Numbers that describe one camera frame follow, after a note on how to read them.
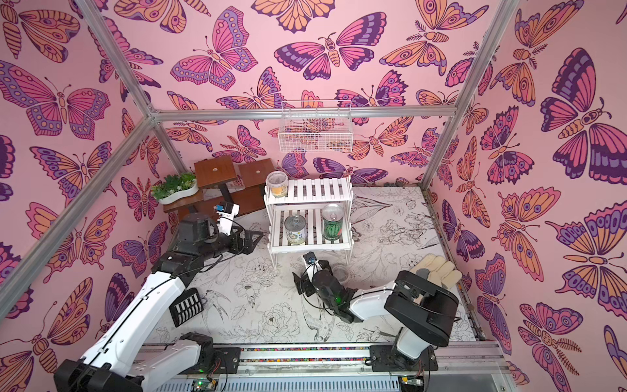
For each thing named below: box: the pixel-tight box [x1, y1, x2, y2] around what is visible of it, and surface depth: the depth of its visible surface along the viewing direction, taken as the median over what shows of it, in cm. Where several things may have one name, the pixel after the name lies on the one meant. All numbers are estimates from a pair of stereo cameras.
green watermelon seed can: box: [320, 203, 345, 241], surface depth 82 cm
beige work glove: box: [409, 253, 463, 290], surface depth 94 cm
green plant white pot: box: [151, 172, 199, 205], surface depth 94 cm
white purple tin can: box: [284, 213, 307, 245], surface depth 83 cm
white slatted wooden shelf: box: [263, 175, 355, 269], surface depth 85 cm
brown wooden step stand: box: [163, 155, 276, 220], surface depth 99 cm
